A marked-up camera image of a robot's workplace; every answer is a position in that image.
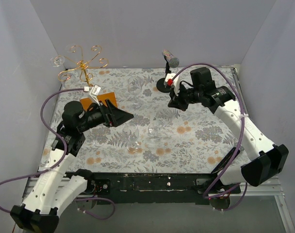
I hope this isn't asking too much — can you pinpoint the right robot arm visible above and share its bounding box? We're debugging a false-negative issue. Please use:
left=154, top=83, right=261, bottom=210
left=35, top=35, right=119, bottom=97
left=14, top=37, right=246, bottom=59
left=164, top=67, right=289, bottom=193

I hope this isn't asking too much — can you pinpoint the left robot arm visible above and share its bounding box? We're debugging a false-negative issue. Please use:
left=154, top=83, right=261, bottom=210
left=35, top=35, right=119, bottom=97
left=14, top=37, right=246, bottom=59
left=10, top=99, right=134, bottom=233

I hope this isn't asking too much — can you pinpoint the floral tablecloth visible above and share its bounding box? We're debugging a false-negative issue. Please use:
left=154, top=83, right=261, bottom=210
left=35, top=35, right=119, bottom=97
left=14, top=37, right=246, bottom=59
left=38, top=67, right=254, bottom=174

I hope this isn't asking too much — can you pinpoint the glitter microphone on stand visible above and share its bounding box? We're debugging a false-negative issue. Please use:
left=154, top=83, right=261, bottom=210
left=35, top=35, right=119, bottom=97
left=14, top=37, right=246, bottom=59
left=162, top=50, right=180, bottom=68

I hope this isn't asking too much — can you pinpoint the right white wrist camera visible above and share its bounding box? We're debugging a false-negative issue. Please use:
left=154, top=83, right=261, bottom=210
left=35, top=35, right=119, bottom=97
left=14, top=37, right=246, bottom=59
left=165, top=73, right=181, bottom=96

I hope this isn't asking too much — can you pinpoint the gold wire wine glass rack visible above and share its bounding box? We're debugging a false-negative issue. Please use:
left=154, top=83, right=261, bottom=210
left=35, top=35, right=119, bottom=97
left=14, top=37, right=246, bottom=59
left=64, top=45, right=109, bottom=86

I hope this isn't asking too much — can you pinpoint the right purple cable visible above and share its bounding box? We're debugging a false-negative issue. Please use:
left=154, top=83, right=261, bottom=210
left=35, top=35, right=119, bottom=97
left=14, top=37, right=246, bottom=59
left=203, top=63, right=248, bottom=211

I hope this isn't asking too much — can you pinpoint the purple cable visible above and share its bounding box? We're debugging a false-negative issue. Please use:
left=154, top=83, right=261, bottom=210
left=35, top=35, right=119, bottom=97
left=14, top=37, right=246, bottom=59
left=0, top=87, right=116, bottom=221
left=203, top=63, right=248, bottom=211

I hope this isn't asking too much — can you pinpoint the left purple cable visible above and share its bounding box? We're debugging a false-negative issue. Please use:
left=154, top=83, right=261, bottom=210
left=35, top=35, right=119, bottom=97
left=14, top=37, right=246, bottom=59
left=0, top=87, right=116, bottom=221

